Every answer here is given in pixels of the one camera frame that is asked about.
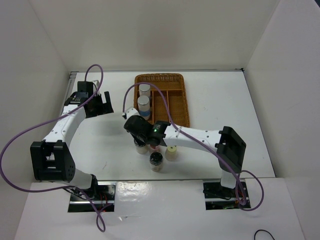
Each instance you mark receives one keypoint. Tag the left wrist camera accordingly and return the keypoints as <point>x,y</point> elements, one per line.
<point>96,84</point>

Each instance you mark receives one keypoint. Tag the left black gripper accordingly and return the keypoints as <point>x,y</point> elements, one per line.
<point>104,108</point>

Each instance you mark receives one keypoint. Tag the yellow-lid spice bottle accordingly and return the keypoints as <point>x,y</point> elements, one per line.
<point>171,153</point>

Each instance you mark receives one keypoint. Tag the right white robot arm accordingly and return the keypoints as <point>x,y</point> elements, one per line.
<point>225,144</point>

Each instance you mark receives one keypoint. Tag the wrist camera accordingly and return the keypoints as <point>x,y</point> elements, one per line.
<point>96,84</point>
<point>131,111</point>

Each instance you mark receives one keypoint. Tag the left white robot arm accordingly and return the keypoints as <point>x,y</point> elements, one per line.
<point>51,158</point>

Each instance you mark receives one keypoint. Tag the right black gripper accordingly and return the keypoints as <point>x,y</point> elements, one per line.
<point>136,139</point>

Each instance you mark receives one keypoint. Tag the black-lid bottle brown contents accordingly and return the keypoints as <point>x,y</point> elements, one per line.
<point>156,161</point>

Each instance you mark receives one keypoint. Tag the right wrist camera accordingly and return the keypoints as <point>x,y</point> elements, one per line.
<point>131,111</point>

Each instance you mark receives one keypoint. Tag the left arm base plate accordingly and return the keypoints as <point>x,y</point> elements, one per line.
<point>103,198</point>

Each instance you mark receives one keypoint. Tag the black grinder bottle light contents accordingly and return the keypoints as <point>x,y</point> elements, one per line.
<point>141,148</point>

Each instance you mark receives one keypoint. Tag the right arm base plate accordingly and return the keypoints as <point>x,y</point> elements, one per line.
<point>217,197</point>

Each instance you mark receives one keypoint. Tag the silver-lid bottle blue label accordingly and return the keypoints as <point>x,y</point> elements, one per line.
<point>143,103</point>
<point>145,90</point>

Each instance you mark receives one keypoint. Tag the pink-lid spice bottle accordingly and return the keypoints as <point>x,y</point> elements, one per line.
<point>153,149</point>

